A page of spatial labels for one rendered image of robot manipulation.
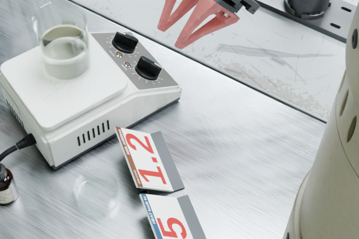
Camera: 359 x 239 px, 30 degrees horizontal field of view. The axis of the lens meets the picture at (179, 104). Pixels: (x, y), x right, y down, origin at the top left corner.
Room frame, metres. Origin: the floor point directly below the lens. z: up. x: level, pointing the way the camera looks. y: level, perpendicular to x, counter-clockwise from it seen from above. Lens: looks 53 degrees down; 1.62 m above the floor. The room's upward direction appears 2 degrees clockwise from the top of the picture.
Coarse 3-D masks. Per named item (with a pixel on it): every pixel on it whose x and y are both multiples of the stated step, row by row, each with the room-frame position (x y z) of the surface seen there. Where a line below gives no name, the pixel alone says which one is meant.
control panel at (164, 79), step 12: (96, 36) 0.60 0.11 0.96; (108, 36) 0.61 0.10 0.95; (108, 48) 0.58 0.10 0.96; (144, 48) 0.61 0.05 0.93; (120, 60) 0.56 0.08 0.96; (132, 60) 0.57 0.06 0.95; (156, 60) 0.59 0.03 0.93; (132, 72) 0.55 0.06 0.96; (144, 84) 0.53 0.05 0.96; (156, 84) 0.54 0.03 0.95; (168, 84) 0.54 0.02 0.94
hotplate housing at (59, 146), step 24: (120, 72) 0.54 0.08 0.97; (120, 96) 0.50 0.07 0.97; (144, 96) 0.51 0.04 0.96; (168, 96) 0.53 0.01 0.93; (24, 120) 0.48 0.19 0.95; (72, 120) 0.46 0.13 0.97; (96, 120) 0.47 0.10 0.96; (120, 120) 0.49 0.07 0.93; (24, 144) 0.45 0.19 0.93; (48, 144) 0.43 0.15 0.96; (72, 144) 0.45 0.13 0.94; (96, 144) 0.47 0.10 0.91
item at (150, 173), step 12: (132, 132) 0.48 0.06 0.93; (132, 144) 0.45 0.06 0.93; (144, 144) 0.46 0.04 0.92; (132, 156) 0.43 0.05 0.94; (144, 156) 0.44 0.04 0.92; (156, 156) 0.45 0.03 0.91; (144, 168) 0.42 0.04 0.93; (156, 168) 0.43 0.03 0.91; (144, 180) 0.40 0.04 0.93; (156, 180) 0.41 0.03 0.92
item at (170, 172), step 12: (144, 132) 0.49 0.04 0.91; (156, 132) 0.49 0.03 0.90; (120, 144) 0.45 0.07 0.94; (156, 144) 0.47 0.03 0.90; (168, 156) 0.45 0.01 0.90; (168, 168) 0.44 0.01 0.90; (168, 180) 0.42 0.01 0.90; (180, 180) 0.42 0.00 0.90; (156, 192) 0.40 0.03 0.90; (168, 192) 0.40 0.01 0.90
